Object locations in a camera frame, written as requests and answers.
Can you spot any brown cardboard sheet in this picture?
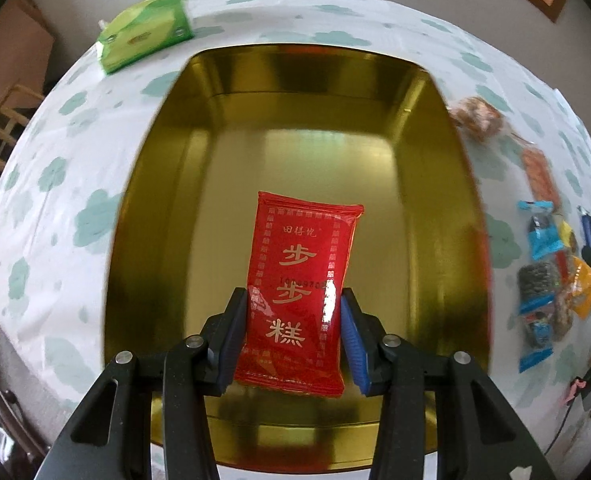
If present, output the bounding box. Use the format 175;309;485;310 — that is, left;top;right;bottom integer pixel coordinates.
0;0;57;103

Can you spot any wooden chair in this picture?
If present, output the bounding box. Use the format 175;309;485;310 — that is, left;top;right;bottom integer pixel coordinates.
0;85;32;172

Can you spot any green tissue pack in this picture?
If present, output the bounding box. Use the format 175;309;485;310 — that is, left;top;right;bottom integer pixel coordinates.
97;0;192;76

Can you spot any brown nut cake packet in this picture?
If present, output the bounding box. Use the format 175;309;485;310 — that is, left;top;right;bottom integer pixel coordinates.
448;96;506;142

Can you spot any dark sesame bar packet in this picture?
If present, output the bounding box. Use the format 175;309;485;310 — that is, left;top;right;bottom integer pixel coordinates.
518;260;561;315

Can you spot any blue-wrapped round snack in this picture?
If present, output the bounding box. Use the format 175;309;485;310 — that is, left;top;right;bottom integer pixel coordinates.
518;310;556;373
518;200;563;261

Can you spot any small yellow candy packet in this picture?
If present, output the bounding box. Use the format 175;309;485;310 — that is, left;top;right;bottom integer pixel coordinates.
558;220;579;253

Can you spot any gold tin box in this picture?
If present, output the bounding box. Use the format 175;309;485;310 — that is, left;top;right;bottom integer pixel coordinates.
103;44;491;476

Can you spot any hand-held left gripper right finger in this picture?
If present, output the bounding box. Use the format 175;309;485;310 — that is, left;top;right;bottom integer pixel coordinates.
339;287;559;480

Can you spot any dark wooden furniture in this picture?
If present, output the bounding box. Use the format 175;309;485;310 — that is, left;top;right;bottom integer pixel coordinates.
0;387;51;467

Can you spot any black cable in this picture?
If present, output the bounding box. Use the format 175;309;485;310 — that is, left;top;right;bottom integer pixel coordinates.
545;400;579;463

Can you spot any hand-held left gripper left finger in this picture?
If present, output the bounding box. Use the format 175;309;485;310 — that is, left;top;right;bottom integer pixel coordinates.
36;287;250;480

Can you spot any red snack packet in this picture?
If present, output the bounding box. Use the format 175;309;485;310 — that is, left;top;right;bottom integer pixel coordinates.
234;191;365;398

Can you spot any orange snack bar packet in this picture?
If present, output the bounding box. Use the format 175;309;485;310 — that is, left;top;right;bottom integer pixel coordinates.
518;146;561;206

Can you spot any yellow snack packet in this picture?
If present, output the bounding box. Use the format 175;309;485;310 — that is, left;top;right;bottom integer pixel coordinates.
568;255;591;318

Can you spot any cloud-print tablecloth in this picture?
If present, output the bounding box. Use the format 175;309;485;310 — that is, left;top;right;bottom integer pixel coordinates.
0;0;591;480

